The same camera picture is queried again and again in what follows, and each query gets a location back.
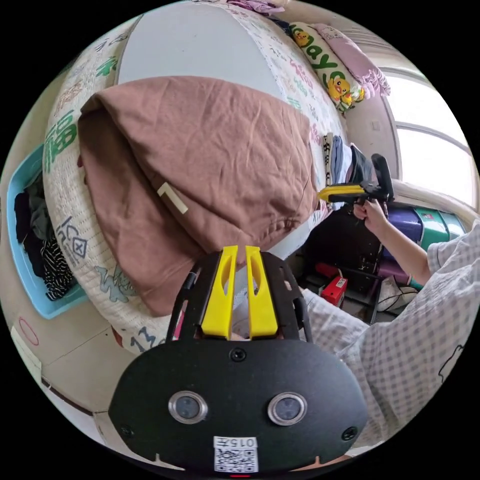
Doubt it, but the bed with printed quilt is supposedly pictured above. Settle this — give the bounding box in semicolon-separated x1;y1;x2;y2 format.
41;0;350;357

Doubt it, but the person's right forearm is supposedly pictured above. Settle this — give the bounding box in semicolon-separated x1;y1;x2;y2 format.
369;220;433;287

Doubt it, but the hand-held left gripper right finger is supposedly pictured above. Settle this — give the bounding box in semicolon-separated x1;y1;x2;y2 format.
245;245;280;340

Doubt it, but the light grey folding board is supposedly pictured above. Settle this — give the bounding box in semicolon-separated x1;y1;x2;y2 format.
116;2;314;262

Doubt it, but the brown lettered long sleeve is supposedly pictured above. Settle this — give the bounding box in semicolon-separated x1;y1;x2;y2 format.
76;74;320;318

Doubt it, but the person's left hand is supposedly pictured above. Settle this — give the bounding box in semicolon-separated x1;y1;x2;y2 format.
294;455;354;472

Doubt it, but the window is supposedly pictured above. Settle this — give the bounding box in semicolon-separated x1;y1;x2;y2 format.
378;66;478;213

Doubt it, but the purple storage box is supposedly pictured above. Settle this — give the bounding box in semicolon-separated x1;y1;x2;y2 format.
385;206;423;245

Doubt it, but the blue basket with clothes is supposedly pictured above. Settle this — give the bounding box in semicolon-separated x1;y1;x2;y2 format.
6;143;91;321

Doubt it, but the red carton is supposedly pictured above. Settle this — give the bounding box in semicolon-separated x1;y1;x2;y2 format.
319;276;349;308

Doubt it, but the green storage box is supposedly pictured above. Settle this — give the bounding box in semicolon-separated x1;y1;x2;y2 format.
412;206;468;248

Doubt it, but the pile of clothes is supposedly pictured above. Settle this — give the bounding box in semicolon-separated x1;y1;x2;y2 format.
321;132;374;211

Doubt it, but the person's right hand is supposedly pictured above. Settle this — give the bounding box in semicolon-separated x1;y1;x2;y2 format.
352;197;390;236

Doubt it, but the duck printed pillow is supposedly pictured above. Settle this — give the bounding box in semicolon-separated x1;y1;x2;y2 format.
288;21;367;114

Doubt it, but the purple bunched cloth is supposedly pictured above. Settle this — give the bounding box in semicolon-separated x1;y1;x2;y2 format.
224;0;290;18

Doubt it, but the person's body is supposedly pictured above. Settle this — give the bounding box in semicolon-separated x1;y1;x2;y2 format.
299;218;480;449

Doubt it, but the pink ruffled pillow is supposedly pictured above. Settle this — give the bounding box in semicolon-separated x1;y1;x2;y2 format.
312;22;392;101

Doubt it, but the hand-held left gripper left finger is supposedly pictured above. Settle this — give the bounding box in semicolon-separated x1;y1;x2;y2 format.
200;245;239;337

